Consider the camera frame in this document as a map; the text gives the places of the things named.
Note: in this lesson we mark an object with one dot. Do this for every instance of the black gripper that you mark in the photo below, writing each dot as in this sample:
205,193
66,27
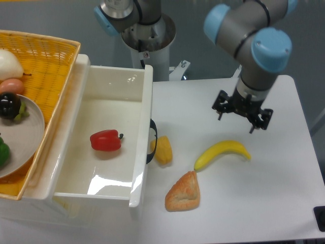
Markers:
243,106

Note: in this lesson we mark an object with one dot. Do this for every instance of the red bell pepper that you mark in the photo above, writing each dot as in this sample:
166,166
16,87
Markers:
106,140

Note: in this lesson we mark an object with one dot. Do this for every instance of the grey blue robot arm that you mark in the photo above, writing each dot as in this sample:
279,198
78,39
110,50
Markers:
246,33

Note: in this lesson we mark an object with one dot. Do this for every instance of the yellow bell pepper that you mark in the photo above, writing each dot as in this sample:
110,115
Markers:
163,153

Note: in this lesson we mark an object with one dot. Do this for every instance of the open white drawer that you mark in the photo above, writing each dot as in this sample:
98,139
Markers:
113,98

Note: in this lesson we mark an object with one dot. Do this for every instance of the white drawer cabinet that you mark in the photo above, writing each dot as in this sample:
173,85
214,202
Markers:
39,202

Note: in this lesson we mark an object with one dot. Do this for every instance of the green bell pepper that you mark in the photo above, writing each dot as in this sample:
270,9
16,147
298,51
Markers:
4,152

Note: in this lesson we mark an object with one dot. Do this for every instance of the yellow banana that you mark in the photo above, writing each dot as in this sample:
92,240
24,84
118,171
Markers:
220,148

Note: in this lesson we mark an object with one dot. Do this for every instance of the triangular pastry bread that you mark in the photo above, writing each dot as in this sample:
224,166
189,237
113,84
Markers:
185,194

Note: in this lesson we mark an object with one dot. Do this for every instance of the black corner object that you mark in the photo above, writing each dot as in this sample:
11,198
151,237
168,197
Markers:
319,212

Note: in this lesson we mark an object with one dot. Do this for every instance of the yellow wicker basket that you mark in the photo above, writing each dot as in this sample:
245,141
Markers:
49,60

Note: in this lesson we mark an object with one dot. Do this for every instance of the grey plate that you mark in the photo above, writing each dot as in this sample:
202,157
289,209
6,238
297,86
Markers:
23,137

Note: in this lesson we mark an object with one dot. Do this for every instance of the dark purple eggplant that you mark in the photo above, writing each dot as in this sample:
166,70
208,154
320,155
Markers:
12,107

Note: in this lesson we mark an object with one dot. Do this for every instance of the white pear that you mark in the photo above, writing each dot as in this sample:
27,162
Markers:
10,66

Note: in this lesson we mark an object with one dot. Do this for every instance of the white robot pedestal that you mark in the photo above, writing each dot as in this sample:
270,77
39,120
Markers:
150,45

